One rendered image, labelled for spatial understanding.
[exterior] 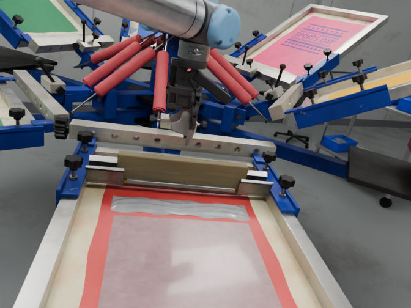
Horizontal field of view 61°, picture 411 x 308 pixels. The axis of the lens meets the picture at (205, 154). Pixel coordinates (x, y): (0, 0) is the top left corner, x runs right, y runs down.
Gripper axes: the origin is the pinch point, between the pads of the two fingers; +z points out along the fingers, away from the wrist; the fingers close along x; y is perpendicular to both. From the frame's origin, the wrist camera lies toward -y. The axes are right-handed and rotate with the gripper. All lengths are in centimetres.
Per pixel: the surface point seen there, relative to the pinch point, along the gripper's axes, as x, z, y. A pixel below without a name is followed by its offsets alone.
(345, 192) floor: -184, 114, -188
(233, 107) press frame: -60, 8, -27
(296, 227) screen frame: 18.5, 13.3, -27.4
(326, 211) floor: -148, 113, -151
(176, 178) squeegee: 1.6, 11.8, 1.8
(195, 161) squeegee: 1.2, 6.3, -2.7
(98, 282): 35.0, 16.6, 17.8
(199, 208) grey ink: 9.1, 16.1, -4.5
